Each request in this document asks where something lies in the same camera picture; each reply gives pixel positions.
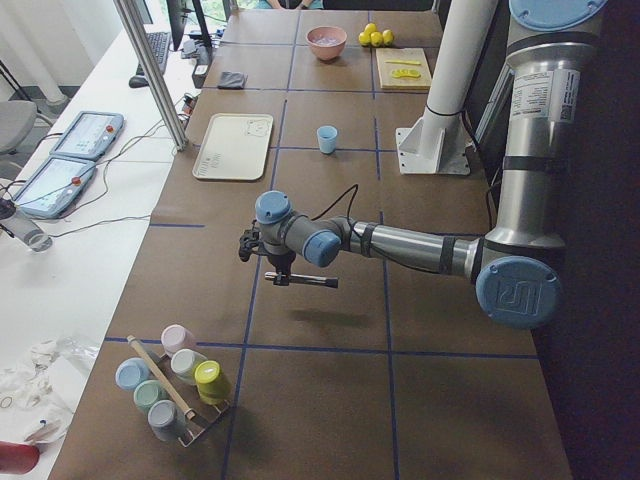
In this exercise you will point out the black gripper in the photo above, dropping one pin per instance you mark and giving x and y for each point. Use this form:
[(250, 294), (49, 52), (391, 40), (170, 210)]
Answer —
[(279, 260)]

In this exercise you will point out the steel muddler black tip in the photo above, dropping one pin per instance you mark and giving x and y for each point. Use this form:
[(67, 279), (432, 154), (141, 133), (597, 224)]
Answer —
[(329, 282)]

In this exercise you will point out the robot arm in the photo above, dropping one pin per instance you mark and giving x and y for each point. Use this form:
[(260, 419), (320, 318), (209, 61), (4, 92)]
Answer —
[(514, 267)]

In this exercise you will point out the pink cup in rack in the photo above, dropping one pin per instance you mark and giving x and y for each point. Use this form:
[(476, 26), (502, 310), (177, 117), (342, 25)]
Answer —
[(176, 337)]

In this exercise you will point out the yellow-green cup in rack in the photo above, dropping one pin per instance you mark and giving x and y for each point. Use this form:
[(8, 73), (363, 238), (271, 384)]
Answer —
[(212, 384)]

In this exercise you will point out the white cup in rack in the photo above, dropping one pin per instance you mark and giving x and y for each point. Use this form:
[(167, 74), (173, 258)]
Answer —
[(184, 363)]

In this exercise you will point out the light blue plastic cup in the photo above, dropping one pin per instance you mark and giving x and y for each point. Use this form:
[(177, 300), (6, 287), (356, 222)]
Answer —
[(327, 138)]

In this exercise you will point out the green cup in rack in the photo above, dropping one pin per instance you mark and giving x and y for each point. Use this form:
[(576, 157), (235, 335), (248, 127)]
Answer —
[(147, 393)]

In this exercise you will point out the blue cup in rack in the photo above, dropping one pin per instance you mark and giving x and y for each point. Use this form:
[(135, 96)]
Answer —
[(130, 373)]

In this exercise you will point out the lavender cup in rack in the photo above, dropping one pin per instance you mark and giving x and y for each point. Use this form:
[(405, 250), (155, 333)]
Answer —
[(165, 421)]

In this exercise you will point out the ice cubes in bowl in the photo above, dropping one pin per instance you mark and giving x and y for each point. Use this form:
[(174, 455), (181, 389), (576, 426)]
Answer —
[(325, 39)]

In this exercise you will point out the cream bear tray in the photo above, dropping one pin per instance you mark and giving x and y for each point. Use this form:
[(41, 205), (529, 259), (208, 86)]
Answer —
[(234, 147)]

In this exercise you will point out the grey folded cloth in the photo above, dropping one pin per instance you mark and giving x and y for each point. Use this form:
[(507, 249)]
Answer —
[(230, 80)]

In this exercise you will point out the black power box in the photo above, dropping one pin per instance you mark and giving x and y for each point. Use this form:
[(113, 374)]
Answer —
[(199, 75)]

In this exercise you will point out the pink bowl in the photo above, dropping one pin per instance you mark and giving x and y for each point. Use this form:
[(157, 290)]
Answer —
[(326, 54)]

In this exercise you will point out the wooden cutting board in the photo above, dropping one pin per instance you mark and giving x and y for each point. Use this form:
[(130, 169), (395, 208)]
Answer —
[(403, 68)]

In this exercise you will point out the upper teach pendant tablet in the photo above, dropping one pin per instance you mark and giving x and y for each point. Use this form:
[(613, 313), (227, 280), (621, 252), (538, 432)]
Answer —
[(90, 135)]

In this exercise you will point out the teach pendant tablet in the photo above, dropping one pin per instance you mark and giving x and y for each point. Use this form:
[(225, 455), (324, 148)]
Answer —
[(90, 135), (54, 186)]

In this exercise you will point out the black computer mouse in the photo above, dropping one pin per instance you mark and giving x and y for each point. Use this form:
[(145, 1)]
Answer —
[(137, 81)]

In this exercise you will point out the lower teach pendant tablet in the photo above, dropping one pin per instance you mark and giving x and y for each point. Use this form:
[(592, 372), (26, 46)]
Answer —
[(54, 186)]

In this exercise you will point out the yellow plastic knife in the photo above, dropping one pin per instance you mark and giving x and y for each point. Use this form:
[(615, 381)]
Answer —
[(404, 62)]

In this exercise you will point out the whole yellow lemon lower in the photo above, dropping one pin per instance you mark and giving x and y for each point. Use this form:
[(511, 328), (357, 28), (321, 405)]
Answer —
[(388, 37)]

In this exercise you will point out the whole yellow lemon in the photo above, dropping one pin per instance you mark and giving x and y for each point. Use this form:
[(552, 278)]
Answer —
[(370, 28), (388, 37)]

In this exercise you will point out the clear water glass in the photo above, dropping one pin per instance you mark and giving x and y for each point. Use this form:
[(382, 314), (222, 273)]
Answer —
[(18, 225)]

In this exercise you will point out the whole yellow lemon upper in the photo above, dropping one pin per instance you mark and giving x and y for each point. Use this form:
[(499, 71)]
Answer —
[(370, 28)]

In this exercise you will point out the black keyboard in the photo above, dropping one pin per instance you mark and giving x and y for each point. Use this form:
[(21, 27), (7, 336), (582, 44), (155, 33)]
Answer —
[(159, 43)]

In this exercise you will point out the white crumpled plastic bags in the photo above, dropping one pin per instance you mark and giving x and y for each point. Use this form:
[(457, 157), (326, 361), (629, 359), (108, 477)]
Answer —
[(41, 391)]

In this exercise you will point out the grey office chair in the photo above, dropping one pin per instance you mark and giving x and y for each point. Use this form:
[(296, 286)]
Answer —
[(17, 120)]

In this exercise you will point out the red can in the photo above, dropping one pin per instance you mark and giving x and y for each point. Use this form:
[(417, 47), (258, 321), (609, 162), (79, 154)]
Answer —
[(16, 458)]

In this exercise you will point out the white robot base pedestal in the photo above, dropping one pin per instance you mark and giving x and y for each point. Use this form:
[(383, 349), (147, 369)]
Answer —
[(436, 143)]

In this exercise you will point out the aluminium frame post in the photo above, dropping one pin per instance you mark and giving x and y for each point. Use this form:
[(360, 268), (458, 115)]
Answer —
[(136, 32)]

